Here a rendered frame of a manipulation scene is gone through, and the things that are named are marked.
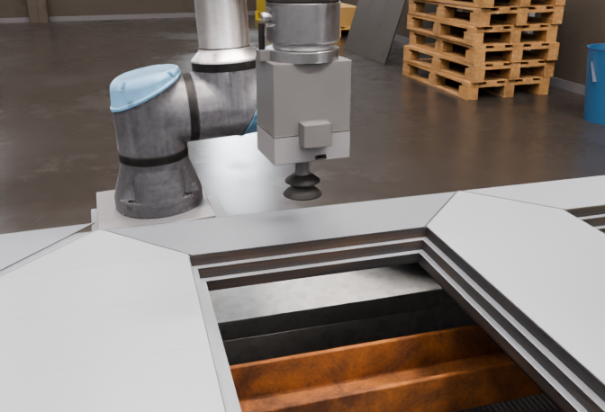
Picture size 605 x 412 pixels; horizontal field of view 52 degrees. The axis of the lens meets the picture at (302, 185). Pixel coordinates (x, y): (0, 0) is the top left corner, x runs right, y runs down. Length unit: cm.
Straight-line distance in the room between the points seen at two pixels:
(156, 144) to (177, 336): 55
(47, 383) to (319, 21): 39
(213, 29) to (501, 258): 60
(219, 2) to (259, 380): 59
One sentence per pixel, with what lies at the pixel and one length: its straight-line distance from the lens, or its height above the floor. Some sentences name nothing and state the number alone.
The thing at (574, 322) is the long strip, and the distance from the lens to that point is 58.
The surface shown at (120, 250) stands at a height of 85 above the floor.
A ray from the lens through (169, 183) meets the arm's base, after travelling 105.
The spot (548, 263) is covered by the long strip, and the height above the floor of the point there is 85.
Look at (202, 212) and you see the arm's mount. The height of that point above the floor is 73.
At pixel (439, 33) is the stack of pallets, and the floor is 47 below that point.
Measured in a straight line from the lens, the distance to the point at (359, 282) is 94.
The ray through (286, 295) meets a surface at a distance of 91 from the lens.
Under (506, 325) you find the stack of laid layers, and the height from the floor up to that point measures 83.
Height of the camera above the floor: 114
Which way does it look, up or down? 21 degrees down
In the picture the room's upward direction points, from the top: straight up
